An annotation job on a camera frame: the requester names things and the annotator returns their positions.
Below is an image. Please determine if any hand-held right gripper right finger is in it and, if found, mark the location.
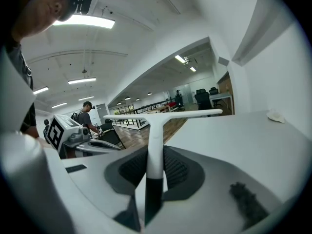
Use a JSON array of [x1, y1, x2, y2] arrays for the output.
[[145, 145, 285, 234]]

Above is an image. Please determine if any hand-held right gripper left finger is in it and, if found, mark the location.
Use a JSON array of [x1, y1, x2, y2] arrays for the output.
[[60, 145, 149, 232]]

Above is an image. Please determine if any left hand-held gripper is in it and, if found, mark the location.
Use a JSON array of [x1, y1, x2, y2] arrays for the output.
[[46, 114, 122, 159]]

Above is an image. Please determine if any white squeegee with black handle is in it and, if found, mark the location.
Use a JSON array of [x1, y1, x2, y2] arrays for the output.
[[103, 108, 223, 227]]

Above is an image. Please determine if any person's left forearm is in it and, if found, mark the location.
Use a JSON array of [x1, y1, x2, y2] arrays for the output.
[[24, 124, 50, 147]]

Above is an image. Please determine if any black folding chair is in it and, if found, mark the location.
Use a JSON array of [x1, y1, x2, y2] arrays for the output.
[[98, 121, 126, 150]]

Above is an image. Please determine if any black metal railing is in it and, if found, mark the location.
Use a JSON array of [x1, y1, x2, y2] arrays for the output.
[[110, 100, 176, 128]]

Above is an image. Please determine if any wooden top white-leg table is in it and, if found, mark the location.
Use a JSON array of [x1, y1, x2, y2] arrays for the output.
[[145, 104, 172, 115]]

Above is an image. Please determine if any black office chair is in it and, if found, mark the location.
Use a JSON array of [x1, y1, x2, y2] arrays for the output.
[[194, 91, 213, 111]]

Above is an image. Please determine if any white rectangular desk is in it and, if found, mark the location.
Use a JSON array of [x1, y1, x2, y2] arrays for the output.
[[209, 92, 234, 116]]

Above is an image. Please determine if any crumpled white tissue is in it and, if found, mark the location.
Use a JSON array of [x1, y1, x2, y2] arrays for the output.
[[266, 109, 286, 124]]

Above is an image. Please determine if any person's dark shirt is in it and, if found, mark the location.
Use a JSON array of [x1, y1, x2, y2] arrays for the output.
[[4, 42, 38, 134]]

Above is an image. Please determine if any person's head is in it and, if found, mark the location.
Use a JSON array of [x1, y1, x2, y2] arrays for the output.
[[11, 0, 78, 43]]

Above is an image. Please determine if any grey wall box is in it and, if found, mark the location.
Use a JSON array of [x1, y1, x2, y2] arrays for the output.
[[217, 56, 231, 67]]

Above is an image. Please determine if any black head-worn camera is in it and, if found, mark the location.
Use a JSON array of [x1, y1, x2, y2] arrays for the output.
[[77, 0, 94, 16]]

